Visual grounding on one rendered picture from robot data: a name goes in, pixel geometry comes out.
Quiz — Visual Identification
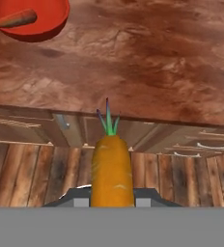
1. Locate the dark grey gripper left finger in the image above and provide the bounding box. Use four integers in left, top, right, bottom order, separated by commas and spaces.
42, 187, 93, 208

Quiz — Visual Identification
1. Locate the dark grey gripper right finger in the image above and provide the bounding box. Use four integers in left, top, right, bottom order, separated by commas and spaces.
132, 187, 182, 208

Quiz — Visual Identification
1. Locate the orange carrot with green top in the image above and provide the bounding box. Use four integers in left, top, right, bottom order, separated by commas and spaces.
90, 97, 136, 208

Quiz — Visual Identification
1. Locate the wooden cabinet door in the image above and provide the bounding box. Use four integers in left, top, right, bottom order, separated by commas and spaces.
79, 116, 156, 151
0, 107, 70, 148

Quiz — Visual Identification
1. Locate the red bowl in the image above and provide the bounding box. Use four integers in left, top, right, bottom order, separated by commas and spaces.
0, 0, 70, 43

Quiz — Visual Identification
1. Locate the wooden drawer front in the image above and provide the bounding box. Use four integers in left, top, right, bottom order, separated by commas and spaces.
163, 147, 224, 159
142, 125, 224, 154

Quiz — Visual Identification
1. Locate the white drawer handle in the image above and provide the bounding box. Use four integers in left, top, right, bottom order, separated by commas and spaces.
173, 151, 203, 159
196, 142, 224, 151

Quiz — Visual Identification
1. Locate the silver cabinet door handle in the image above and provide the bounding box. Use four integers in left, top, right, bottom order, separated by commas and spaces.
56, 114, 71, 131

